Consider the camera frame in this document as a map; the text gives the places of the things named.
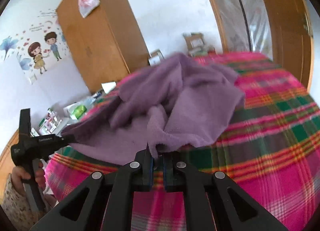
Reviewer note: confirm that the wooden wardrobe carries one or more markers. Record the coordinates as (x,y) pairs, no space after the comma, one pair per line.
(100,33)

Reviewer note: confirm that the brown cardboard box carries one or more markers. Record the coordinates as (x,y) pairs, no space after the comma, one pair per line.
(195,42)

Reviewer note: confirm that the clear plastic door curtain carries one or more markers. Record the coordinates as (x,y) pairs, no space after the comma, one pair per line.
(237,16)

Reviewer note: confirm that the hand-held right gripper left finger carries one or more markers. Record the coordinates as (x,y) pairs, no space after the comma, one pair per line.
(149,171)

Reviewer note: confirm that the pink plaid bed sheet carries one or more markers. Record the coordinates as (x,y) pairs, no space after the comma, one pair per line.
(262,133)

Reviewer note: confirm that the person's left hand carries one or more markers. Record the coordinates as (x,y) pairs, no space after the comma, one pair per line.
(38,173)

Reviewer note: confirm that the person's left forearm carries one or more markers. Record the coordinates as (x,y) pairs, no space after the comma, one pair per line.
(15,206)

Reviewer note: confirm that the green packet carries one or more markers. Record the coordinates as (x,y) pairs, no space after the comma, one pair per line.
(78,111)

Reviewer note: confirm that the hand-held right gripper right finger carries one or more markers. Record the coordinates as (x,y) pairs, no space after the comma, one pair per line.
(166,171)

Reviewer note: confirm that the wooden door frame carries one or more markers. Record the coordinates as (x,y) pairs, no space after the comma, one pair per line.
(215,16)

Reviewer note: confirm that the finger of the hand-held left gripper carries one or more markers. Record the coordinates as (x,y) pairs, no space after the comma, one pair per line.
(67,139)

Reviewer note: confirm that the white bedside cabinet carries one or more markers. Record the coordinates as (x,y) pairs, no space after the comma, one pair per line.
(65,121)

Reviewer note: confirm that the cartoon wall sticker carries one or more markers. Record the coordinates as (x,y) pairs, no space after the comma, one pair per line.
(37,51)

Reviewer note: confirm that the wooden door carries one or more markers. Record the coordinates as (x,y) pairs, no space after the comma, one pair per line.
(287,33)

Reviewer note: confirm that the white cardboard box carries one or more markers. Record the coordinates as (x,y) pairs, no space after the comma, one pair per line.
(156,57)

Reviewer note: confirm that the purple fleece garment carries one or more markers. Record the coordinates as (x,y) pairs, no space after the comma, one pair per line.
(175,101)

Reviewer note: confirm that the white plastic bag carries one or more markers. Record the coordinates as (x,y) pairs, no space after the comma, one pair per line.
(86,1)

